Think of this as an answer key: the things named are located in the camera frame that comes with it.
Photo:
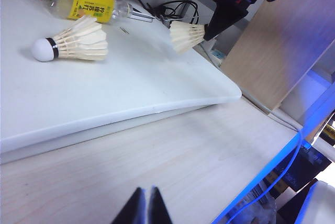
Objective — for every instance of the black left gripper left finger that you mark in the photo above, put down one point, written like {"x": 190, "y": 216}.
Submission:
{"x": 134, "y": 208}

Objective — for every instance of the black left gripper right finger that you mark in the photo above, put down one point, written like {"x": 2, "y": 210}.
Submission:
{"x": 158, "y": 208}

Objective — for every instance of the white feather shuttlecock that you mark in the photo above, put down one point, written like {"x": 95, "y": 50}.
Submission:
{"x": 185, "y": 37}
{"x": 83, "y": 43}

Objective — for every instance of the white power strip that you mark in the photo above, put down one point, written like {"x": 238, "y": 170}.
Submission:
{"x": 217, "y": 54}

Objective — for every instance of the silver flat adapter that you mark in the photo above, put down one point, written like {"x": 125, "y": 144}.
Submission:
{"x": 141, "y": 16}

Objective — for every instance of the silver paper clip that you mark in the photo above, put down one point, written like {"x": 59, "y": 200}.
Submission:
{"x": 124, "y": 30}

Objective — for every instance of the white desk riser board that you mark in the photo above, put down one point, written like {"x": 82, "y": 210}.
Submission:
{"x": 104, "y": 90}

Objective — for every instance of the black yellow box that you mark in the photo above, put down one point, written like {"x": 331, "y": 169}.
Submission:
{"x": 311, "y": 161}

